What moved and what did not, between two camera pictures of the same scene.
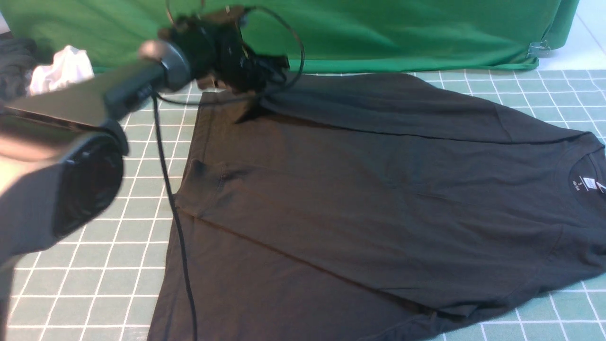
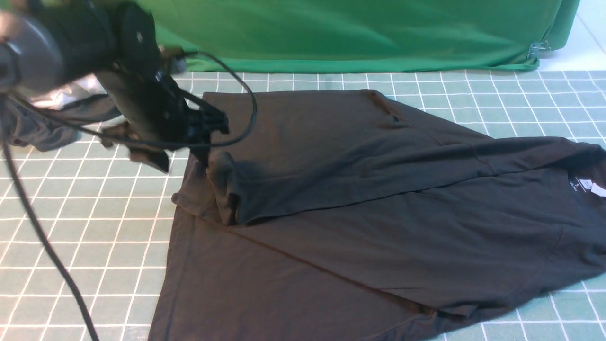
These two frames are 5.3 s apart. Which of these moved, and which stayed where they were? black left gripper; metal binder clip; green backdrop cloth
Moved: black left gripper
Stayed: green backdrop cloth; metal binder clip
